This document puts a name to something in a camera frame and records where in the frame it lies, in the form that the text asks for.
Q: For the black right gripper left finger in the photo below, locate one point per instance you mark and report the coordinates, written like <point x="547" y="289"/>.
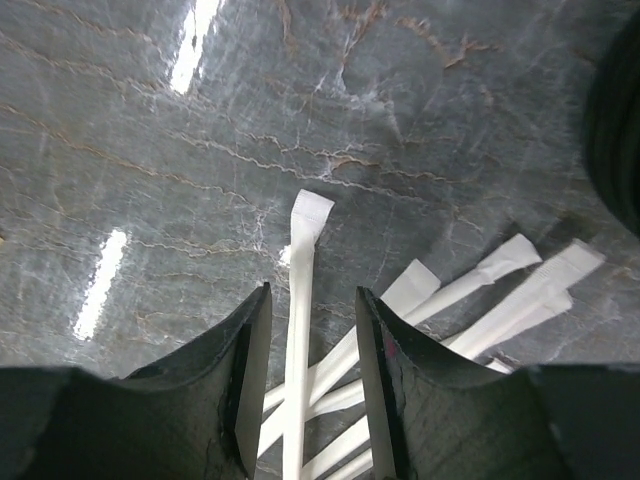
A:
<point x="193" y="414"/>

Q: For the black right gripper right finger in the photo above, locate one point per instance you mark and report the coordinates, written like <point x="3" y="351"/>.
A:
<point x="433" y="414"/>

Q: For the white straw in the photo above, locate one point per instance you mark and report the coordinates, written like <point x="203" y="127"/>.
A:
<point x="551" y="277"/>
<point x="523" y="319"/>
<point x="515" y="254"/>
<point x="413" y="286"/>
<point x="309" y="215"/>

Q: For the stack of black lids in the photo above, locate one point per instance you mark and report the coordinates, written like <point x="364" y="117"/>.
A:
<point x="611" y="127"/>

